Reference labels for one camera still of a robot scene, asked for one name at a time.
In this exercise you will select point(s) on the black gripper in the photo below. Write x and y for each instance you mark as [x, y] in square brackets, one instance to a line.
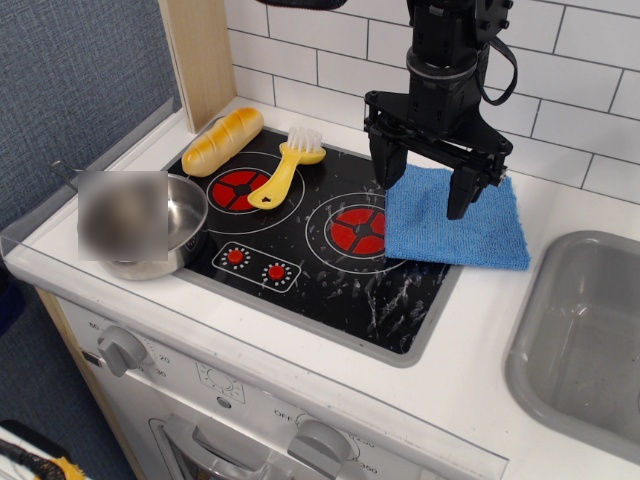
[439, 118]

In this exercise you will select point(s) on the stainless steel pan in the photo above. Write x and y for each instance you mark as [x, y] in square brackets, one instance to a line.
[138, 225]

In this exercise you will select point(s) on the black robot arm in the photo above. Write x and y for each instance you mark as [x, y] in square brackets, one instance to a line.
[444, 31]

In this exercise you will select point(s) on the black toy stove top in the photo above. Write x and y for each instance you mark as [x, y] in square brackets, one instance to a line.
[318, 260]

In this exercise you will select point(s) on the blue microfiber cloth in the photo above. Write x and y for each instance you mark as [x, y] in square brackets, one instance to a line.
[417, 228]

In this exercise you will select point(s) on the yellow toy dish brush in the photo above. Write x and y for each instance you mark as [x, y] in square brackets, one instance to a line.
[302, 147]

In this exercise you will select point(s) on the toy bread loaf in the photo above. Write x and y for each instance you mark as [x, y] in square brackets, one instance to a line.
[228, 136]

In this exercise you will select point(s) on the grey sink basin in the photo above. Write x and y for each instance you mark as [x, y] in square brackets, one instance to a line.
[574, 363]

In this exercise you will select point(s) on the grey right oven knob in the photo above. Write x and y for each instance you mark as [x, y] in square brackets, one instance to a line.
[320, 447]

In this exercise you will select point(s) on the grey oven knob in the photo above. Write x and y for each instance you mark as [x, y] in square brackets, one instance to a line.
[121, 350]
[320, 447]

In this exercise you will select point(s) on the white toy oven front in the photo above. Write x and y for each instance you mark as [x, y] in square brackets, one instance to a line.
[183, 419]

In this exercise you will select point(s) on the grey left oven knob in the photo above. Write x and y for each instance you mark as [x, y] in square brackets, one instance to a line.
[121, 350]

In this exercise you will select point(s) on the black and yellow object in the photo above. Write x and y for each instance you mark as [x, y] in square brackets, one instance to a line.
[27, 454]

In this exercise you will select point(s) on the light wooden post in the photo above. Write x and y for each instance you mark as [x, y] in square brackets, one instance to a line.
[198, 41]

